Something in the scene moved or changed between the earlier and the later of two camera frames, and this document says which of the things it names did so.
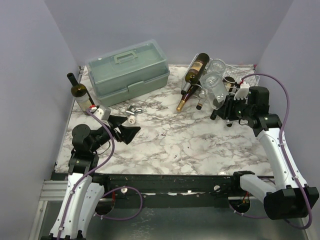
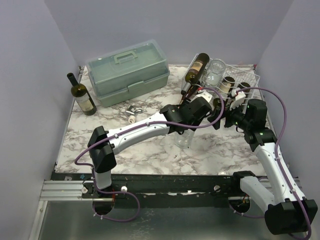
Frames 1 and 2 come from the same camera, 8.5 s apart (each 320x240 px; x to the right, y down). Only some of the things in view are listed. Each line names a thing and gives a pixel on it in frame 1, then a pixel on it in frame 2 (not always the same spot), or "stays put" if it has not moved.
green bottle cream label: [229, 82] stays put
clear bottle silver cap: [215, 88] -> [184, 140]
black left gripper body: [103, 134] -> [196, 122]
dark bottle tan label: [195, 72] stays put
